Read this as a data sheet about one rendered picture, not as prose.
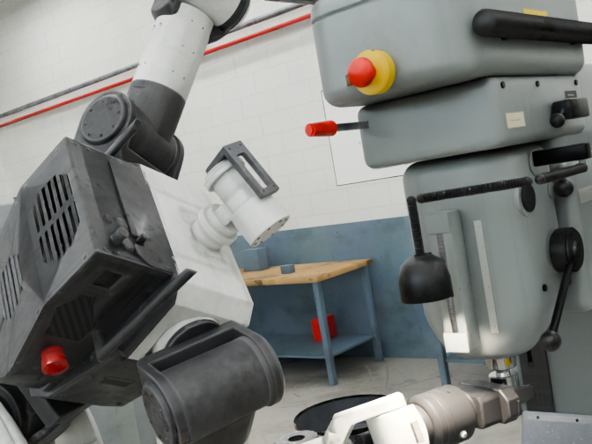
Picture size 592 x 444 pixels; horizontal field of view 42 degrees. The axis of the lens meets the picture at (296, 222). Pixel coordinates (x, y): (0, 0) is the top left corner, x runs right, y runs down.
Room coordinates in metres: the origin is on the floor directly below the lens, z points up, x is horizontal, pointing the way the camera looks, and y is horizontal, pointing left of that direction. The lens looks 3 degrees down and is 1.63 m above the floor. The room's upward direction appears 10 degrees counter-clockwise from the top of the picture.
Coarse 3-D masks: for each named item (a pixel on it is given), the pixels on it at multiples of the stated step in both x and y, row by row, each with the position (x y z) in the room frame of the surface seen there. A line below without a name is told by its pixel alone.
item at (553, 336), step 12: (564, 228) 1.17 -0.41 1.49; (552, 240) 1.16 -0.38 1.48; (564, 240) 1.15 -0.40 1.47; (576, 240) 1.17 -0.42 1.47; (552, 252) 1.16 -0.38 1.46; (564, 252) 1.15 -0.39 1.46; (576, 252) 1.16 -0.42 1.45; (564, 264) 1.15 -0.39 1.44; (576, 264) 1.16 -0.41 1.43; (564, 276) 1.14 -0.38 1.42; (564, 288) 1.12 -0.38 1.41; (564, 300) 1.11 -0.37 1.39; (552, 324) 1.08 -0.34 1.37; (552, 336) 1.06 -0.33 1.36; (552, 348) 1.06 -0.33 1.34
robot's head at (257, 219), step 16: (240, 160) 1.03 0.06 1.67; (224, 176) 1.01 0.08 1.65; (240, 176) 1.01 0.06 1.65; (224, 192) 1.01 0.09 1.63; (240, 192) 1.00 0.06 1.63; (208, 208) 1.05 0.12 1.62; (224, 208) 1.02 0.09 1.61; (240, 208) 1.00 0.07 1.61; (256, 208) 0.99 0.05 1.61; (272, 208) 1.00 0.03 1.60; (208, 224) 1.02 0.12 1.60; (224, 224) 1.02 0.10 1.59; (240, 224) 1.00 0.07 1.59; (256, 224) 0.99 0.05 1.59; (272, 224) 0.99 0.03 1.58; (224, 240) 1.02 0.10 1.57; (256, 240) 1.01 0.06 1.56
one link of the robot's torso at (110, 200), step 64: (128, 128) 1.04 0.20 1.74; (64, 192) 1.04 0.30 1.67; (128, 192) 0.98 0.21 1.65; (192, 192) 1.12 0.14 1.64; (0, 256) 1.03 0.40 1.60; (64, 256) 0.89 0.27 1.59; (128, 256) 0.89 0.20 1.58; (192, 256) 0.99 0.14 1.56; (0, 320) 1.00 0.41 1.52; (64, 320) 0.91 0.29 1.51; (128, 320) 0.95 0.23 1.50; (192, 320) 0.95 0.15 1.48; (64, 384) 1.00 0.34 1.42; (128, 384) 1.04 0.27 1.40
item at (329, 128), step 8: (312, 128) 1.08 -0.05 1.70; (320, 128) 1.09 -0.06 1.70; (328, 128) 1.10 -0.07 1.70; (336, 128) 1.11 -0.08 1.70; (344, 128) 1.14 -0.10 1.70; (352, 128) 1.16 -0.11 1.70; (360, 128) 1.17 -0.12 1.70; (368, 128) 1.19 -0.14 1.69; (312, 136) 1.08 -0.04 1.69; (320, 136) 1.10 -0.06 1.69; (328, 136) 1.11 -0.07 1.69
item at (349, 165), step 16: (336, 112) 6.60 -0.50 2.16; (352, 112) 6.48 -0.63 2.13; (336, 144) 6.64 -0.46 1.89; (352, 144) 6.52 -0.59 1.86; (336, 160) 6.66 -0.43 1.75; (352, 160) 6.54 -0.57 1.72; (336, 176) 6.67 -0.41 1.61; (352, 176) 6.56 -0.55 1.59; (368, 176) 6.45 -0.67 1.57; (384, 176) 6.35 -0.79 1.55; (400, 176) 6.25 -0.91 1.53
